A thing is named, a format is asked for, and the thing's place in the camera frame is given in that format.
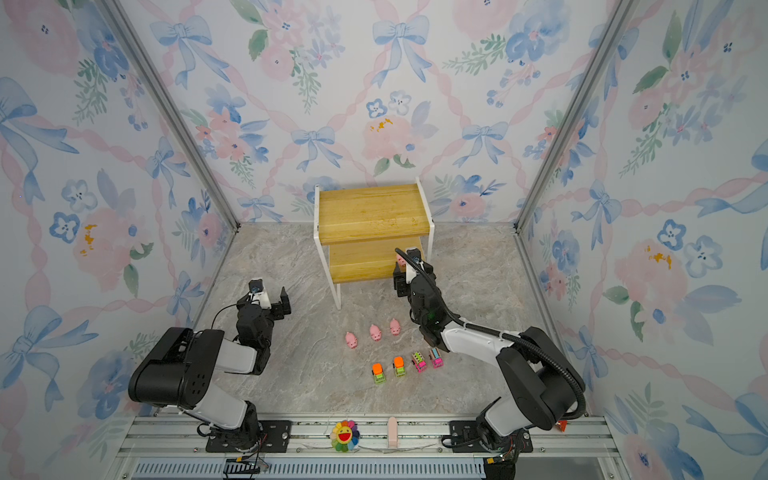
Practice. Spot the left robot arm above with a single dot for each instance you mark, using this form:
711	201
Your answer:
179	372

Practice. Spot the blue pink toy truck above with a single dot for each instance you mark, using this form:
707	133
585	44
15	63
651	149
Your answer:
435	358

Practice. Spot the white wooden two-tier shelf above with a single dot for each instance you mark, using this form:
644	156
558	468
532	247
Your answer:
356	231

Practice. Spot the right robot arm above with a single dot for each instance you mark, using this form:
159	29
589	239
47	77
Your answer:
542	386

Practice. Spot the aluminium corner post right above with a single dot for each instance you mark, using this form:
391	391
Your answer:
608	41

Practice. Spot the orange green toy car right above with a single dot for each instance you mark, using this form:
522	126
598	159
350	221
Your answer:
399	366

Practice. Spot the green pink toy truck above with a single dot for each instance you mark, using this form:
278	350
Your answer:
419	362

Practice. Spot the pink block on rail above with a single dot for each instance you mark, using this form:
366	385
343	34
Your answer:
392	433

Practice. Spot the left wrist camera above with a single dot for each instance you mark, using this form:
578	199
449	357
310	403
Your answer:
258	291

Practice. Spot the aluminium corner post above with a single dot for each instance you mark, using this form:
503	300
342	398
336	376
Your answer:
608	41
116	17

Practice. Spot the aluminium corner post left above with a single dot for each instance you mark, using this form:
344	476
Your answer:
116	17

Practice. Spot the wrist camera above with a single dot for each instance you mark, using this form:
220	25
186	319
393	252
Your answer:
258	291
414	264

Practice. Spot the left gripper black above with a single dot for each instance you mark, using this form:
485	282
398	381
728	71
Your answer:
285	304

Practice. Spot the orange green toy car left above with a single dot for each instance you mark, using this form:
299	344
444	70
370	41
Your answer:
378	373

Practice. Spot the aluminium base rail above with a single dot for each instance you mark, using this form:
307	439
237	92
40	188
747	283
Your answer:
170	446

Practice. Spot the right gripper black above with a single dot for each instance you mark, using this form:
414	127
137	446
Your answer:
400	284

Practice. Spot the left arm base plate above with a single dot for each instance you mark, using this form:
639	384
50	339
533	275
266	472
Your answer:
269	436

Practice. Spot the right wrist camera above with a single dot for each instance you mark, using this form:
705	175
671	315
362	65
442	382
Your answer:
414	264

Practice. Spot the rainbow smiling flower toy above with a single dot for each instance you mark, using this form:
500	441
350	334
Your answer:
345	436

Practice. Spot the orange green toy car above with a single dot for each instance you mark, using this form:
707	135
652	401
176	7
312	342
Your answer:
378	373
399	366

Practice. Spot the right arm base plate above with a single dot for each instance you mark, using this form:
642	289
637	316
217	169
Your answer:
469	436

